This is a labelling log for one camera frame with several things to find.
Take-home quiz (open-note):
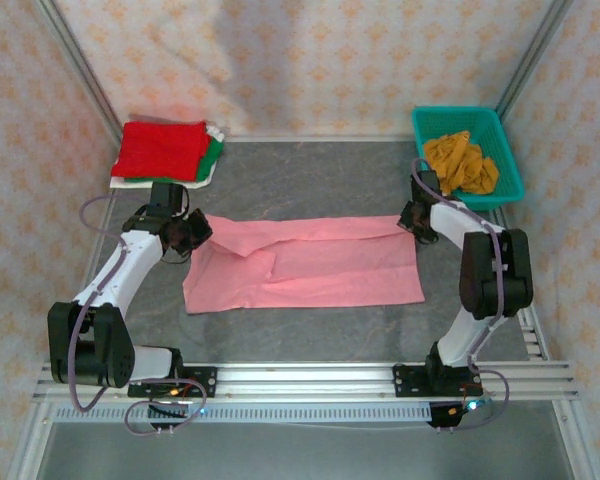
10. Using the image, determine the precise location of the pink t-shirt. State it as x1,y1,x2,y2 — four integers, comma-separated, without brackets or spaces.
182,213,426,315

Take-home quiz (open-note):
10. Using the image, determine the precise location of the stack of folded cloths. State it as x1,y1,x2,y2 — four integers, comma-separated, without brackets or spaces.
109,126,227,190

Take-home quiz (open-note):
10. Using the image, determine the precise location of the mustard yellow t-shirt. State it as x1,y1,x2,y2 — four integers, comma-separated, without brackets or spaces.
423,129,501,197

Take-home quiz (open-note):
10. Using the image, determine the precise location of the red folded t-shirt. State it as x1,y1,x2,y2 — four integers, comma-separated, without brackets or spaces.
110,121,212,182

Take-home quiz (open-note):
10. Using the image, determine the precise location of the green folded t-shirt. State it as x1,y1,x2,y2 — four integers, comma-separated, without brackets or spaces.
124,137,225,184

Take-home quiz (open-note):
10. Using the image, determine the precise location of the teal plastic basket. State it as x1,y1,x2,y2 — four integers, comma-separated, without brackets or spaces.
411,105,525,214

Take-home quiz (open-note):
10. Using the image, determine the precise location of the aluminium back rail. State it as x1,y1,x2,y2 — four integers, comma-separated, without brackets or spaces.
224,133,416,144

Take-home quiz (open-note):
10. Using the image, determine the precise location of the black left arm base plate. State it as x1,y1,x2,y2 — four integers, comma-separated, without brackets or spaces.
127,366,218,400

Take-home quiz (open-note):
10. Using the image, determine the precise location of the aluminium frame post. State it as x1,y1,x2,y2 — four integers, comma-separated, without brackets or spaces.
39,0,125,147
494,0,575,120

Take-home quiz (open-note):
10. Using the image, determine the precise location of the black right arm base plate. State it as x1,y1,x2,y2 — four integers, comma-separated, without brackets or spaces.
392,364,483,400

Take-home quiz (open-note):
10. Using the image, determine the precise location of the aluminium mounting rail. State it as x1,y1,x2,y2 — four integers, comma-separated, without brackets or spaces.
33,362,580,401

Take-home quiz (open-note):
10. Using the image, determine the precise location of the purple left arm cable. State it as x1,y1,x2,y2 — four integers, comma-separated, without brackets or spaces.
67,194,209,437

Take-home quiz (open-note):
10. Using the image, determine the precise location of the slotted grey cable duct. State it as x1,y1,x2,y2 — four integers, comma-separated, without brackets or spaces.
52,402,434,424

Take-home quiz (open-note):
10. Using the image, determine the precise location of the aluminium frame leg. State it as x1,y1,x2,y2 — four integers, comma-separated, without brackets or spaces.
553,399,600,480
7,399,56,480

